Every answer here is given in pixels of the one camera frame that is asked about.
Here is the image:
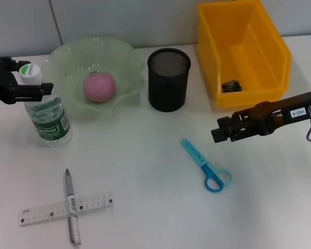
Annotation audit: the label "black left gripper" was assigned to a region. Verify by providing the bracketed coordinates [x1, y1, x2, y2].
[0, 56, 54, 105]

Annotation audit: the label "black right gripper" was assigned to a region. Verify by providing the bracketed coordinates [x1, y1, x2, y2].
[211, 89, 311, 143]

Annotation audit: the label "blue plastic scissors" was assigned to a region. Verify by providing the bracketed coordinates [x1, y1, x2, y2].
[180, 138, 233, 193]

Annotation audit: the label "green plastic wrapper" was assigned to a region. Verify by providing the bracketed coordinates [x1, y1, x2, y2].
[221, 79, 242, 93]

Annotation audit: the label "clear green-label water bottle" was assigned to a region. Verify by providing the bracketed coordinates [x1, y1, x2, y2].
[18, 63, 73, 148]

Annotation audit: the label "pink peach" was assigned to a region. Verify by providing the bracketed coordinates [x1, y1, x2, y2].
[82, 72, 117, 104]

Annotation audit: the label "green glass fruit bowl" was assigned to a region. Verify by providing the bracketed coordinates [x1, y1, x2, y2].
[43, 36, 146, 122]

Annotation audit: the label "black mesh pen cup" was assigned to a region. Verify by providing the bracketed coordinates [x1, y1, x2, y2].
[147, 47, 192, 113]

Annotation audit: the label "transparent plastic ruler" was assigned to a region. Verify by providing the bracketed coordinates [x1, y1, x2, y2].
[18, 191, 115, 228]

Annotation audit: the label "grey pen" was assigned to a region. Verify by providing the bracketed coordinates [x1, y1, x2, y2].
[64, 168, 82, 246]

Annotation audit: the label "yellow plastic storage bin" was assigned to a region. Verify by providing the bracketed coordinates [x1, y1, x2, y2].
[196, 0, 292, 108]

